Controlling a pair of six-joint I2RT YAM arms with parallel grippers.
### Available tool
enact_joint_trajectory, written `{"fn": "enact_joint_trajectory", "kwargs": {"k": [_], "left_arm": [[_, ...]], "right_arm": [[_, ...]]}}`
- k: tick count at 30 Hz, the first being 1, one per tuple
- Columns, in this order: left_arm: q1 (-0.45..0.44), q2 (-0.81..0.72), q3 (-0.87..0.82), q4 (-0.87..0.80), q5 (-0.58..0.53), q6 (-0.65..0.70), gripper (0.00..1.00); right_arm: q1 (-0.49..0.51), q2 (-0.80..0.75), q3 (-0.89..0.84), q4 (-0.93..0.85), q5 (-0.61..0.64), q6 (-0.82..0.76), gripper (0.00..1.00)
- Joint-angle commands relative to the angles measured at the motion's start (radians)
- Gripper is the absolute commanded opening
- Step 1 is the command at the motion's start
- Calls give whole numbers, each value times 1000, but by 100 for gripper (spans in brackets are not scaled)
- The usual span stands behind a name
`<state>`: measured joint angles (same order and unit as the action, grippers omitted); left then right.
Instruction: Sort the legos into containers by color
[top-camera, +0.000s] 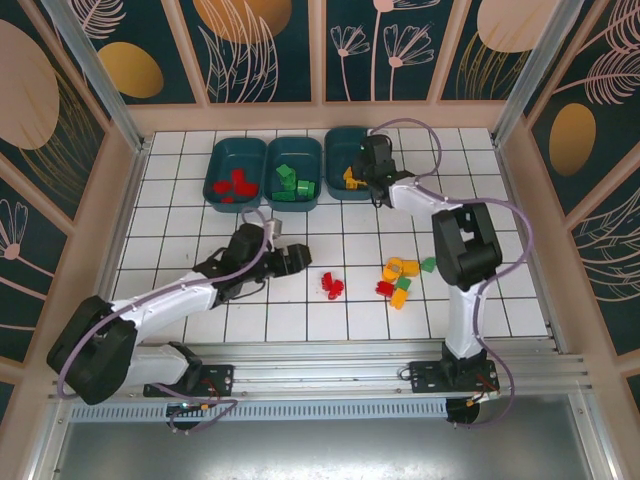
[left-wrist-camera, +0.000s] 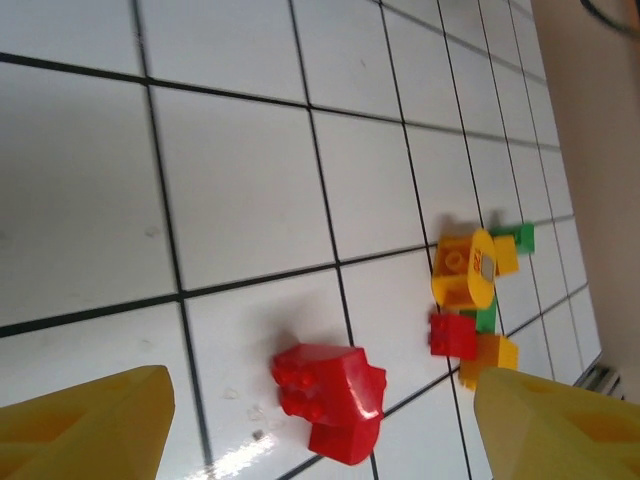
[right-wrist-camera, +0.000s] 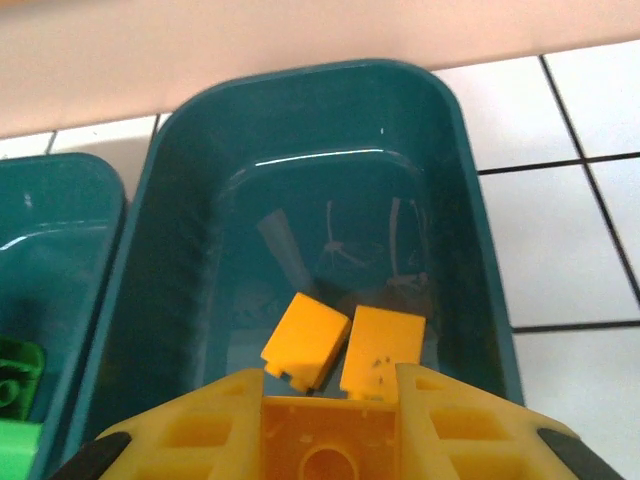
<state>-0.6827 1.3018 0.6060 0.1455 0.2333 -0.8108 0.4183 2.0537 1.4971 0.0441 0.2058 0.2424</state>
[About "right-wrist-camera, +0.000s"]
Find small yellow lego brick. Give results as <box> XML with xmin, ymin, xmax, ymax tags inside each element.
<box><xmin>339</xmin><ymin>304</ymin><xmax>427</xmax><ymax>401</ymax></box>
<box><xmin>260</xmin><ymin>292</ymin><xmax>350</xmax><ymax>393</ymax></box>

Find teal plastic container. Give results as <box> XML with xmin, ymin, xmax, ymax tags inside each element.
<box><xmin>0</xmin><ymin>152</ymin><xmax>127</xmax><ymax>480</ymax></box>
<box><xmin>64</xmin><ymin>58</ymin><xmax>525</xmax><ymax>480</ymax></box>

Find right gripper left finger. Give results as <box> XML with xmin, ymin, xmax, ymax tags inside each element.
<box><xmin>58</xmin><ymin>368</ymin><xmax>265</xmax><ymax>480</ymax></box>

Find round green lego piece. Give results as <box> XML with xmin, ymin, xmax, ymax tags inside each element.
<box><xmin>0</xmin><ymin>335</ymin><xmax>47</xmax><ymax>422</ymax></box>

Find long green lego brick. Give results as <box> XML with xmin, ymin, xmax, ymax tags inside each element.
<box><xmin>0</xmin><ymin>419</ymin><xmax>42</xmax><ymax>480</ymax></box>

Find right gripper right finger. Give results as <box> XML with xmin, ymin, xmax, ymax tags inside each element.
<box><xmin>396</xmin><ymin>363</ymin><xmax>630</xmax><ymax>480</ymax></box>

